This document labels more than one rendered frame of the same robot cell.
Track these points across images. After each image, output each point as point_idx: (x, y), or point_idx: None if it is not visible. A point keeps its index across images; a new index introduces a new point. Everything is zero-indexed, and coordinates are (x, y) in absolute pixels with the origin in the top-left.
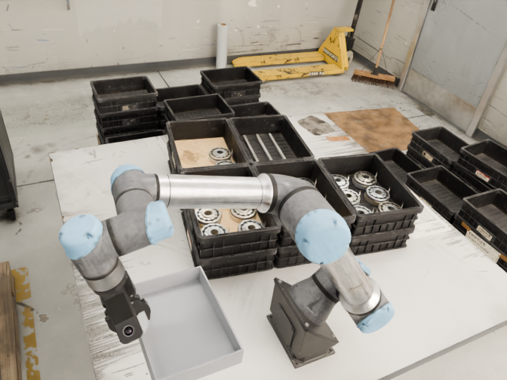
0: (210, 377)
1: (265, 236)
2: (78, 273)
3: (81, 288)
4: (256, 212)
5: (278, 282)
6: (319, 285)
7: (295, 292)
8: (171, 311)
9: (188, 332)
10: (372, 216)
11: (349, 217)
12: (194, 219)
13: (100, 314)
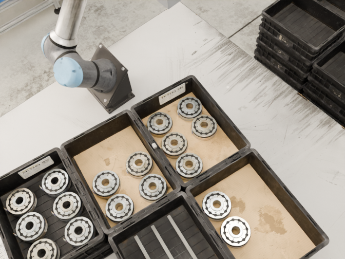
0: (159, 51)
1: (143, 109)
2: (283, 84)
3: (271, 75)
4: (161, 145)
5: (123, 67)
6: (93, 61)
7: (110, 63)
8: None
9: None
10: (43, 153)
11: (66, 142)
12: (206, 90)
13: (245, 63)
